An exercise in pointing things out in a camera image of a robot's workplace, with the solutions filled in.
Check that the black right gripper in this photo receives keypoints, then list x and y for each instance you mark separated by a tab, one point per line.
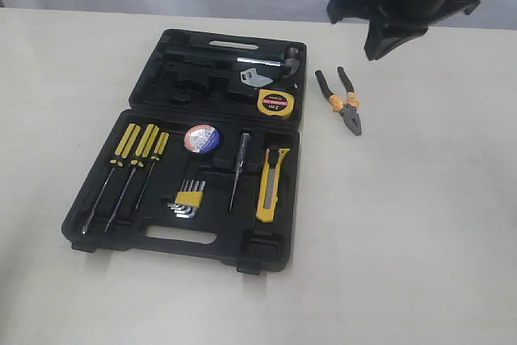
395	22

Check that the clear voltage tester screwdriver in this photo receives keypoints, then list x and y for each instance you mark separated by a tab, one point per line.
239	164

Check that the yellow black utility knife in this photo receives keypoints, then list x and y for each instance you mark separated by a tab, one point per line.
269	183

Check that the orange black combination pliers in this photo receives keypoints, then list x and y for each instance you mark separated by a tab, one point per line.
347	108

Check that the adjustable wrench steel head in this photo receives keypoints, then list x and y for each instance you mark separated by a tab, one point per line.
203	76

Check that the black plastic tool case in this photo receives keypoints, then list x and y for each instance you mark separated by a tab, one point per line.
235	238

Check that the hex key set yellow holder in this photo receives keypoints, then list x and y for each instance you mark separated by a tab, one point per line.
188	199

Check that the yellow tape measure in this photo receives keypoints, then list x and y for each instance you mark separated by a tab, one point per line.
275	103

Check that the claw hammer black handle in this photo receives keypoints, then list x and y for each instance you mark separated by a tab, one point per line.
289	63

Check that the black electrical tape roll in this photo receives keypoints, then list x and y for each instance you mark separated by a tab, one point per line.
202	139

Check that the small yellow black screwdriver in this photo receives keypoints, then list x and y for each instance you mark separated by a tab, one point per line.
155	157

